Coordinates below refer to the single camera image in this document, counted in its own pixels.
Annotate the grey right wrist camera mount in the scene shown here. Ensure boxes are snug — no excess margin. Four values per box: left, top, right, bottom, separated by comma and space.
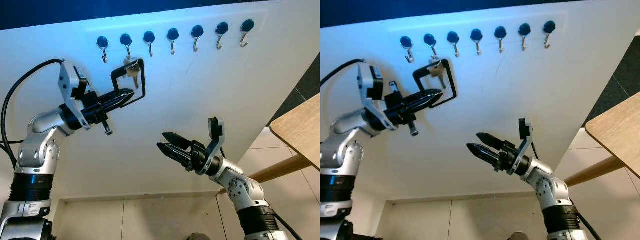
202, 117, 226, 176
510, 118, 533, 176

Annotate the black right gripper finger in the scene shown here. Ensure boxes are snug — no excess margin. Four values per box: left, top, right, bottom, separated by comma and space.
466, 143, 503, 169
162, 132, 196, 151
475, 132, 508, 151
156, 142, 193, 169

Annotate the black rectangular key loop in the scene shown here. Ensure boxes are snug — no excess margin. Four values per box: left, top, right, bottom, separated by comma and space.
413, 59, 458, 109
111, 58, 146, 107

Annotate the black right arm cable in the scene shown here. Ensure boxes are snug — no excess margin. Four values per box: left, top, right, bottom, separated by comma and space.
530, 142, 604, 240
219, 146, 304, 240

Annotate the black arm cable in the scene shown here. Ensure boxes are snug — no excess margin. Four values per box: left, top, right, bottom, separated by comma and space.
530, 142, 604, 240
219, 146, 304, 240
320, 59, 368, 87
0, 59, 66, 168

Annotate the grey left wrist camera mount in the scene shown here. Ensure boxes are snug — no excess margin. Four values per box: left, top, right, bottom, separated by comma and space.
58, 61, 93, 131
357, 63, 398, 132

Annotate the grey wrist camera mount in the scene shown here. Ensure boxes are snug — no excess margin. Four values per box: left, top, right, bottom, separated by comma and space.
357, 63, 398, 132
510, 118, 533, 176
58, 61, 93, 131
202, 117, 226, 176

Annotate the silver keys bunch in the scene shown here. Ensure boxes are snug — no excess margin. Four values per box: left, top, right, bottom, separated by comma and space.
123, 59, 141, 90
428, 60, 447, 91

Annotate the dark round magnetic hook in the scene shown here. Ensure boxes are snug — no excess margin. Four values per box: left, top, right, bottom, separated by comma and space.
470, 29, 484, 56
423, 33, 437, 61
494, 26, 508, 53
543, 20, 557, 49
215, 22, 230, 51
119, 33, 133, 62
400, 36, 414, 64
143, 31, 156, 58
96, 36, 110, 64
239, 19, 255, 48
518, 23, 532, 52
447, 31, 460, 58
166, 28, 180, 55
190, 25, 205, 53

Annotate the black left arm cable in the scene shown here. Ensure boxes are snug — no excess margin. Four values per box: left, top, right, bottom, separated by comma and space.
320, 59, 368, 87
0, 59, 66, 168

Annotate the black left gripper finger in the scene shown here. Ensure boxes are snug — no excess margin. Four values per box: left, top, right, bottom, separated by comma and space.
103, 96, 133, 112
409, 89, 444, 104
102, 88, 136, 104
411, 96, 441, 112

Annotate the light wooden table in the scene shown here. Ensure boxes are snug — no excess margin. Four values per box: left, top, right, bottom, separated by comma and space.
562, 94, 640, 189
217, 94, 321, 196

